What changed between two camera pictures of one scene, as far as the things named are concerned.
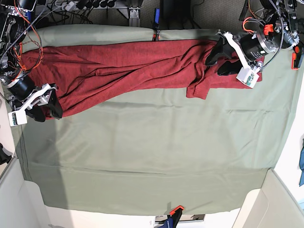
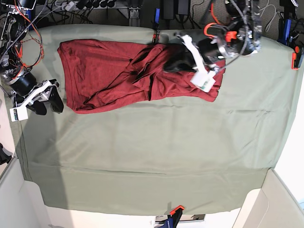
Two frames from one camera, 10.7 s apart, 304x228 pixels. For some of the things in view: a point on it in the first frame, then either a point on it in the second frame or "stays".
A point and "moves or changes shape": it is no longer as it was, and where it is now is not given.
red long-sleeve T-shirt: [86, 72] moves or changes shape
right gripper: [252, 47] → [210, 52]
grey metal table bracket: [134, 20] stays
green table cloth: [148, 155] stays
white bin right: [272, 205] stays
